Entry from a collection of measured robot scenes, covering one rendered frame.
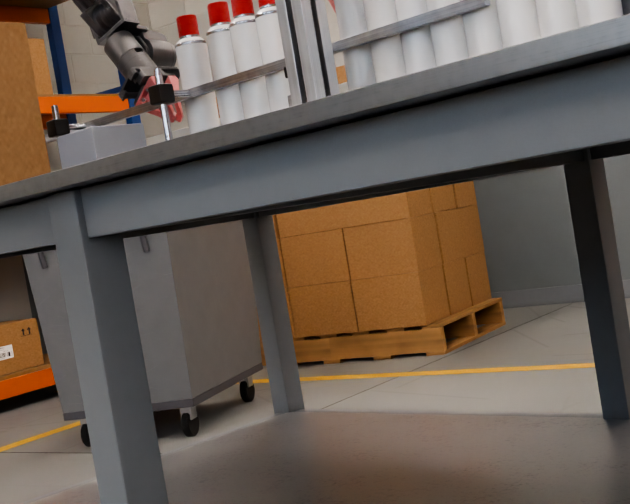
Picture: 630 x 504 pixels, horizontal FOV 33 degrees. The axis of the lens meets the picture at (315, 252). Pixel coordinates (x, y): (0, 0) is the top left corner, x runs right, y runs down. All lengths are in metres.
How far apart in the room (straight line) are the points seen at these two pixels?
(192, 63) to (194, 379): 2.27
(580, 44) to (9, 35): 1.20
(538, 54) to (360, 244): 4.21
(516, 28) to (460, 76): 0.50
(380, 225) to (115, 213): 3.73
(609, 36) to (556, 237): 5.37
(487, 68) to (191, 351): 3.12
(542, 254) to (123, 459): 5.01
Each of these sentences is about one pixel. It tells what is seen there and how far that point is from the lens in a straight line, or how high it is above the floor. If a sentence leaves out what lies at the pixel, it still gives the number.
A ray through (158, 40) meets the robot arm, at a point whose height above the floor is 1.09.
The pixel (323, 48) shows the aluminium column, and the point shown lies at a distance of 1.36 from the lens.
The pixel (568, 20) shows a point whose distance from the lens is 1.29.
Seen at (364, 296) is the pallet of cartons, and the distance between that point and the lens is 4.99.
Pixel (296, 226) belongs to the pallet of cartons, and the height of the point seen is 0.69.
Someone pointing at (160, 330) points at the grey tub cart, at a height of 0.41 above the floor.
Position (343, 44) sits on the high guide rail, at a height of 0.95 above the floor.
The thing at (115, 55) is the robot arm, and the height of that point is 1.06.
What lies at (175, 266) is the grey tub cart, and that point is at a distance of 3.79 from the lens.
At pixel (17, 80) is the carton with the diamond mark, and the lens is 1.79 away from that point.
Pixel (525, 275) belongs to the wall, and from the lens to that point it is 6.22.
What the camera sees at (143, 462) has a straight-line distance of 1.32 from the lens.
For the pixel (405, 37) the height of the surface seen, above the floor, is 0.94.
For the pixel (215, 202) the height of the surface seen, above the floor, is 0.76.
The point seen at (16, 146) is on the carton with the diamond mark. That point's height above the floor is 0.92.
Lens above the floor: 0.73
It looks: 2 degrees down
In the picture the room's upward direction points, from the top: 9 degrees counter-clockwise
